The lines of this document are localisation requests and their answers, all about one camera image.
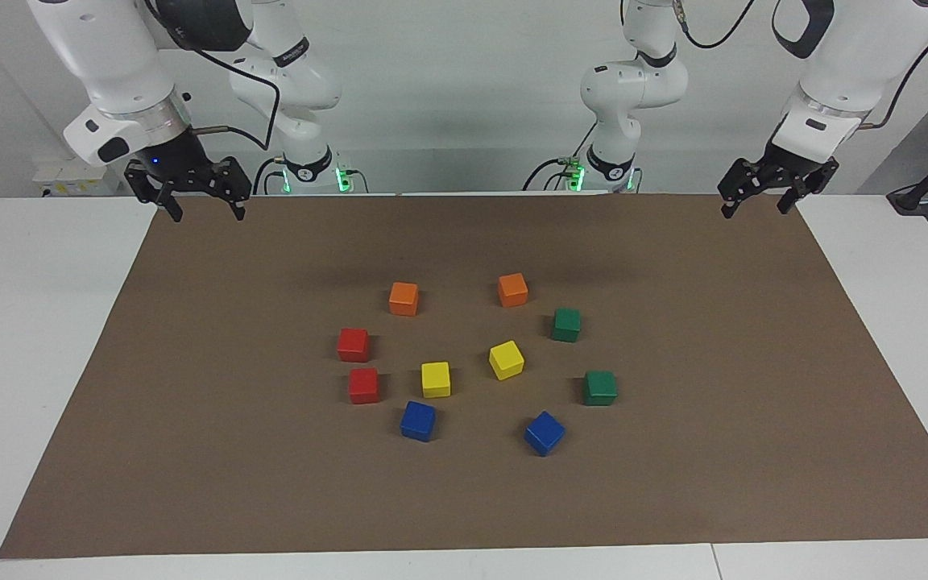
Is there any brown table mat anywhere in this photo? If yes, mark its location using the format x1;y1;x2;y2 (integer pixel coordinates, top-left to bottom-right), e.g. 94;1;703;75
0;193;928;560

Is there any black left base cable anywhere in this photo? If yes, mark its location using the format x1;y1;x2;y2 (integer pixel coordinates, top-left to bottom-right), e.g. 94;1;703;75
523;121;598;192

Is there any white power strip box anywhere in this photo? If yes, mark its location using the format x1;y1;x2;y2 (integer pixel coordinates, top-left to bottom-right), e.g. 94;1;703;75
32;157;120;198

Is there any orange wooden cube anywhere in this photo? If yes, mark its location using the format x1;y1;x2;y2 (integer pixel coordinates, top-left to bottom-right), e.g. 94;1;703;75
498;272;529;309
389;281;420;317

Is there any yellow wooden cube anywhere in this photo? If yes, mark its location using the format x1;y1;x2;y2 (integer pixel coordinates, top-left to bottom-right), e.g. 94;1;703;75
420;361;452;399
488;340;525;381

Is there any black right base cable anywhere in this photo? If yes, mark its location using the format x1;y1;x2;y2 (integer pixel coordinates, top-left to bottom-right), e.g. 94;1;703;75
253;158;284;195

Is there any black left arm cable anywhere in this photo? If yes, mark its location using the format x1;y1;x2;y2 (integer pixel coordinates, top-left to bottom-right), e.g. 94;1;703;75
673;0;928;131

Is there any blue wooden cube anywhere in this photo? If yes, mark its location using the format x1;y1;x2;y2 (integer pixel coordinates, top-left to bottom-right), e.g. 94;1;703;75
400;400;437;442
524;411;566;458

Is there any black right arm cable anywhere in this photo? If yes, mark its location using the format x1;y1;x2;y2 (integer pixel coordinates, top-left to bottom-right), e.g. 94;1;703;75
182;44;281;152

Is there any black base cable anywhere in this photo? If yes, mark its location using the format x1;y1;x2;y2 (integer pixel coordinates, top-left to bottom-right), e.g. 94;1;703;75
253;158;284;195
523;121;598;192

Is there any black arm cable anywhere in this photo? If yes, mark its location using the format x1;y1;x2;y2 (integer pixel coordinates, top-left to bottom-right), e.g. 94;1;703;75
182;44;281;152
673;0;928;131

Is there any red wooden cube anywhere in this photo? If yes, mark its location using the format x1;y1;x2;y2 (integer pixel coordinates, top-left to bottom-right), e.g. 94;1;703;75
337;327;370;363
349;367;380;405

